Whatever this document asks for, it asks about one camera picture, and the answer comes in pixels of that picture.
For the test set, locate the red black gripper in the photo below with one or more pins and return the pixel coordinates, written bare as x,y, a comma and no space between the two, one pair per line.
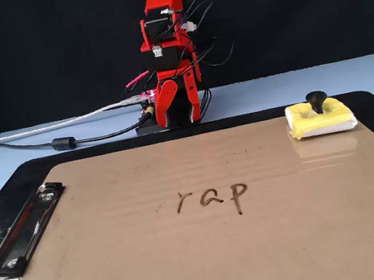
165,74

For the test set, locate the yellow white sponge with knob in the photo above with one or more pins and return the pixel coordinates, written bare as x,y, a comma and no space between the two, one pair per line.
331,118

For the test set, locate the lit controller circuit board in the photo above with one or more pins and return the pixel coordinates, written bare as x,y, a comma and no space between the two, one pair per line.
148,96

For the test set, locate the brown clipboard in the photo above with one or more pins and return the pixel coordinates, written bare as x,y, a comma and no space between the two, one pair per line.
207,252

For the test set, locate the black cloth backdrop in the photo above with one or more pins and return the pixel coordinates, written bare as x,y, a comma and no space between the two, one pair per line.
29,48

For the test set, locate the silver metal clipboard clip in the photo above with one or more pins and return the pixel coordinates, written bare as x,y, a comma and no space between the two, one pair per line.
25,230

